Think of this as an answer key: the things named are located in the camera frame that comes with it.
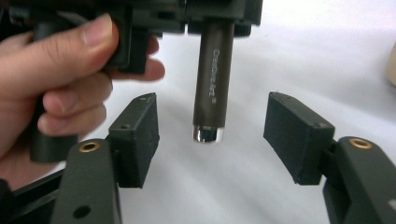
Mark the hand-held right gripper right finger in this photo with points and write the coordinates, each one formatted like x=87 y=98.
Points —
x=295 y=137

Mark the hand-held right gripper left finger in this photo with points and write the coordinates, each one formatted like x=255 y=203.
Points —
x=135 y=140

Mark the grey cylindrical tool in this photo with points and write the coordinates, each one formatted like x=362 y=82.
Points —
x=213 y=84

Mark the beige object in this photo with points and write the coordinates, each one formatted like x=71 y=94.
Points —
x=392 y=65

